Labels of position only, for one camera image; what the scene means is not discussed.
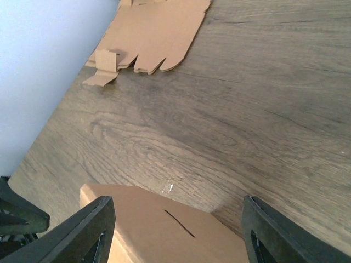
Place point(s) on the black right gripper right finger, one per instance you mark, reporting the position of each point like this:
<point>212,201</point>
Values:
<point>272,237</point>

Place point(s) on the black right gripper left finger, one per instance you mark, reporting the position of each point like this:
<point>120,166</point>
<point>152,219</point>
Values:
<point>84,237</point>

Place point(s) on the brown cardboard box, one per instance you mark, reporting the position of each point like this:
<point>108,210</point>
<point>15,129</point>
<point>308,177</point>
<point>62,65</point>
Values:
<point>153,228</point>

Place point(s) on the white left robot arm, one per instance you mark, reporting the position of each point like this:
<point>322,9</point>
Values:
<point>21,221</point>

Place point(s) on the stack of flat cardboard blanks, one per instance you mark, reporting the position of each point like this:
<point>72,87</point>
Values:
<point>153,35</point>

